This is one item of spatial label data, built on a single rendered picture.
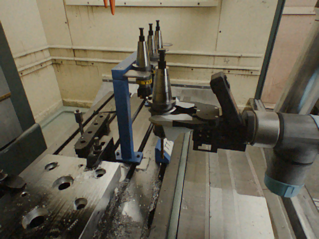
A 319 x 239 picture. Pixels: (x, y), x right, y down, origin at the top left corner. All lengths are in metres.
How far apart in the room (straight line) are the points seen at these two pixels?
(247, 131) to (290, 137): 0.08
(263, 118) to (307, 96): 0.15
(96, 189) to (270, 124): 0.42
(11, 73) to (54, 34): 0.76
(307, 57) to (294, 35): 2.62
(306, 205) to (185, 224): 0.40
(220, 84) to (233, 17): 1.03
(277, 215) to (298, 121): 0.58
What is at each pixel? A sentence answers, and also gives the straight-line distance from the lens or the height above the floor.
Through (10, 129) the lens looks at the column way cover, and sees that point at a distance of 1.03.
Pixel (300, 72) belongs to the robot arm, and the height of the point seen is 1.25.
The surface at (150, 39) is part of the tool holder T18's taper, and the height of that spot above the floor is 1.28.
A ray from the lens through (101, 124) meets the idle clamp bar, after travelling 0.88.
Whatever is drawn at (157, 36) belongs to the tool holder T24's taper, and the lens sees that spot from 0.85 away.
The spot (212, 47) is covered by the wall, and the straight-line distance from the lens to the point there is 1.45.
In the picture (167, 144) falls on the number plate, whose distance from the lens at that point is 0.78.
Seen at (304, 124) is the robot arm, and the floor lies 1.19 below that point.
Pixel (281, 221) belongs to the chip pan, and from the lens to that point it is 0.99.
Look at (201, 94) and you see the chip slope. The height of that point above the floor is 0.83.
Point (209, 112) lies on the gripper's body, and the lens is 0.46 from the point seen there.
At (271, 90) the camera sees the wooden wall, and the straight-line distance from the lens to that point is 3.33.
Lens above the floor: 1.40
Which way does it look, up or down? 29 degrees down
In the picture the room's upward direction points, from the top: straight up
